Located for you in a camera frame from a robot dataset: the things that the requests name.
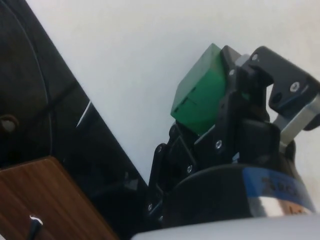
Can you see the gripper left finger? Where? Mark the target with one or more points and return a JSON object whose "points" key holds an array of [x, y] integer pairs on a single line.
{"points": [[180, 155]]}

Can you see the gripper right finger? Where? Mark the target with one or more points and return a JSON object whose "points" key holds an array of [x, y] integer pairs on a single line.
{"points": [[226, 117]]}

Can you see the green cube block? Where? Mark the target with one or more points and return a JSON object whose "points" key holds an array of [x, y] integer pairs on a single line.
{"points": [[197, 87]]}

